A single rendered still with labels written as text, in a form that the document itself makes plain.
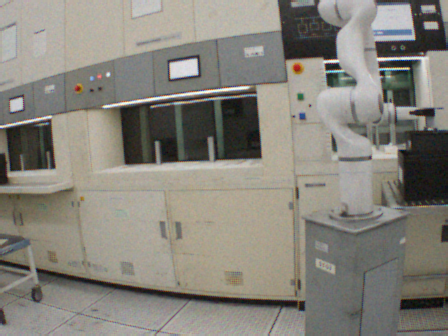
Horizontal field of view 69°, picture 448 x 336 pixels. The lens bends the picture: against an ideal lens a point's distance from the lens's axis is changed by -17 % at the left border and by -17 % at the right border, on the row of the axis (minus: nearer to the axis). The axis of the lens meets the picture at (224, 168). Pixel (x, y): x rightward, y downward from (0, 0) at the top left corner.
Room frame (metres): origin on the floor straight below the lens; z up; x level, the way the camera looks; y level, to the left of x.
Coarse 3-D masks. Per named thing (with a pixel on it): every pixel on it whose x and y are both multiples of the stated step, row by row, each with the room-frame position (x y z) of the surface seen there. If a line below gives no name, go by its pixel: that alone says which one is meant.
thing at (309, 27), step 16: (400, 0) 1.73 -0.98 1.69; (304, 16) 1.91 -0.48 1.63; (320, 16) 1.88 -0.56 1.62; (304, 32) 1.92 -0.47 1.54; (320, 32) 1.89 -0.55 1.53; (336, 32) 1.86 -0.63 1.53; (384, 96) 2.61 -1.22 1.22; (400, 96) 2.54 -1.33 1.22; (304, 112) 1.94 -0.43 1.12; (352, 128) 2.69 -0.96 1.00; (368, 128) 2.60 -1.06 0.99; (384, 128) 2.59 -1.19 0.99; (400, 128) 2.55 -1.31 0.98; (304, 304) 1.94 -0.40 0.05; (400, 304) 1.75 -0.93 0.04; (416, 304) 1.71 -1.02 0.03; (432, 304) 1.68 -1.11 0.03
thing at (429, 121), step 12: (420, 108) 1.36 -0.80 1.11; (432, 120) 1.34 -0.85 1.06; (408, 132) 1.38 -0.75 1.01; (420, 132) 1.47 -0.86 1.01; (432, 132) 1.26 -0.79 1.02; (444, 132) 1.24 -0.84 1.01; (408, 144) 1.39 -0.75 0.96; (420, 144) 1.29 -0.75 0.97; (432, 144) 1.27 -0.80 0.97; (444, 144) 1.25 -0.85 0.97
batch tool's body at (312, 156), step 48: (288, 0) 1.94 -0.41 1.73; (384, 0) 1.76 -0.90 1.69; (432, 0) 1.67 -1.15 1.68; (288, 48) 1.95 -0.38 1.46; (336, 48) 1.86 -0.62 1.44; (384, 48) 1.77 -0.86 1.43; (432, 48) 1.68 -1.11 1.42; (432, 96) 1.65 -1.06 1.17; (336, 144) 2.31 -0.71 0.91; (336, 192) 1.88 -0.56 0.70; (432, 240) 1.69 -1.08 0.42; (432, 288) 1.68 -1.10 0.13
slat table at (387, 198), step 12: (384, 180) 1.76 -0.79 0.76; (396, 180) 1.72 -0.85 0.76; (384, 192) 1.52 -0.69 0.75; (396, 192) 1.45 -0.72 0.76; (384, 204) 1.75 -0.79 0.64; (396, 204) 1.25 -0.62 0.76; (408, 204) 1.23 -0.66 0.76; (420, 204) 1.20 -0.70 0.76; (432, 204) 1.18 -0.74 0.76; (444, 204) 1.15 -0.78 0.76; (408, 276) 1.70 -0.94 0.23; (420, 276) 1.67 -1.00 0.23; (432, 276) 1.65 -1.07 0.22; (444, 276) 1.62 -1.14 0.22
